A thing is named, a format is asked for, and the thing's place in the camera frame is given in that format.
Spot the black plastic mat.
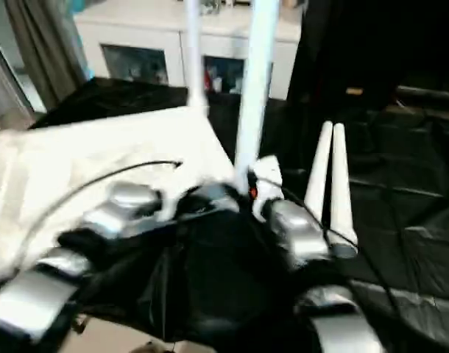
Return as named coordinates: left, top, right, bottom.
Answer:
left=25, top=75, right=449, bottom=353

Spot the white glass-door cabinet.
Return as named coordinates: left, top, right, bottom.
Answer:
left=74, top=0, right=300, bottom=101

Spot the black box with yellow label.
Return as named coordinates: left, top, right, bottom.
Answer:
left=286, top=0, right=399, bottom=108

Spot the white plastic table leg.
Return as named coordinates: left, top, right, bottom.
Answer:
left=329, top=123, right=360, bottom=259
left=233, top=0, right=281, bottom=196
left=303, top=121, right=335, bottom=224
left=183, top=0, right=211, bottom=119

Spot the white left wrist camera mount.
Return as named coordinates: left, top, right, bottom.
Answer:
left=153, top=176, right=197, bottom=222

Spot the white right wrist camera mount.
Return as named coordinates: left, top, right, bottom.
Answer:
left=252, top=154, right=285, bottom=222

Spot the grey-brown curtain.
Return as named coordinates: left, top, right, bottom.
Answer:
left=4, top=0, right=88, bottom=108

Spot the dark metal rail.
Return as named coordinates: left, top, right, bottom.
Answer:
left=395, top=84, right=449, bottom=99

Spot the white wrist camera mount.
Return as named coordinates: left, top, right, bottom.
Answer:
left=153, top=176, right=197, bottom=222
left=252, top=154, right=285, bottom=222

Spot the white plastic table top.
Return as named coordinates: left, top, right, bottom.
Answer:
left=0, top=104, right=237, bottom=288

